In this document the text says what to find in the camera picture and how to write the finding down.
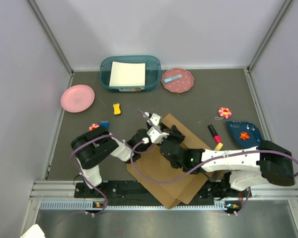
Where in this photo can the grey slotted cable duct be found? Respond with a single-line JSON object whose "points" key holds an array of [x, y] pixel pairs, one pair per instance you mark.
{"points": [[95, 206]]}

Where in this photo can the pink dotted plate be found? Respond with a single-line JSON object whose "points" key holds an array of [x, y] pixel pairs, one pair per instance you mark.
{"points": [[181, 85]]}

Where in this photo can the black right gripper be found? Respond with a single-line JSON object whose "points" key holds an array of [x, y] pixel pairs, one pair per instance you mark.
{"points": [[175, 134]]}

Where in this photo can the blue eraser block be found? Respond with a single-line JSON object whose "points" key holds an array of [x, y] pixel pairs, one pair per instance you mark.
{"points": [[105, 124]]}

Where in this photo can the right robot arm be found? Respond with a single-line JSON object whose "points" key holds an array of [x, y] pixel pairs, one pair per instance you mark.
{"points": [[264, 163]]}

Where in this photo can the pink flower toy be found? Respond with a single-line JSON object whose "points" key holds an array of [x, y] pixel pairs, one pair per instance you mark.
{"points": [[93, 126], [223, 113]]}

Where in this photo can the dark blue leaf plate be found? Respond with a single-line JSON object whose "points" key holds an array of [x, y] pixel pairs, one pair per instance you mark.
{"points": [[236, 127]]}

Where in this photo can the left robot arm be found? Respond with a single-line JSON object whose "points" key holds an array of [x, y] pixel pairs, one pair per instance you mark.
{"points": [[91, 148]]}

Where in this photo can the orange crab toy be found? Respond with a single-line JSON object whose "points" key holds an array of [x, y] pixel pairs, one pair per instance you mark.
{"points": [[244, 136]]}

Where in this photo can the yellow bone-shaped eraser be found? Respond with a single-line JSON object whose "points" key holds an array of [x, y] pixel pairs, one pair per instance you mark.
{"points": [[116, 109]]}

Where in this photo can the brown cardboard box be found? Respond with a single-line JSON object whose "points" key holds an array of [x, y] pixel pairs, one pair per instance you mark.
{"points": [[155, 167]]}

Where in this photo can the pink flower toy right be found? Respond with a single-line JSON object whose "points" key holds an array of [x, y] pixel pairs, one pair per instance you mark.
{"points": [[223, 113]]}

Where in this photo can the light blue chalk stick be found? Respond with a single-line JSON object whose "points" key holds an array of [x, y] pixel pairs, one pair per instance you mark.
{"points": [[170, 79]]}

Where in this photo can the plain pink plate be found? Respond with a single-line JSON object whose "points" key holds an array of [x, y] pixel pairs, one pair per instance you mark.
{"points": [[77, 98]]}

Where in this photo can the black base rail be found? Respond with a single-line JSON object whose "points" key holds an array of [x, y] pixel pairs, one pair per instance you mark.
{"points": [[115, 189]]}

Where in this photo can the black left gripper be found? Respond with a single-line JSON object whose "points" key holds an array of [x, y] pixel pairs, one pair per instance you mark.
{"points": [[162, 126]]}

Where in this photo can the teal plastic basin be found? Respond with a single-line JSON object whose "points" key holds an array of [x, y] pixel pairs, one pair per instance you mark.
{"points": [[153, 73]]}

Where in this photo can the white object bottom corner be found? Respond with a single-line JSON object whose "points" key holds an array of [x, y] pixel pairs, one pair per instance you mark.
{"points": [[34, 232]]}

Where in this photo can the pink flower toy left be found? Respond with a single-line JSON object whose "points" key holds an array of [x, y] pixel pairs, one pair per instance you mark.
{"points": [[93, 126]]}

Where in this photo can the white paper sheet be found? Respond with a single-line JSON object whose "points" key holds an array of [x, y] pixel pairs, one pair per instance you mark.
{"points": [[127, 74]]}

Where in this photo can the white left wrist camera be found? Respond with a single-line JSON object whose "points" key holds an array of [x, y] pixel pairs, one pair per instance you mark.
{"points": [[153, 119]]}

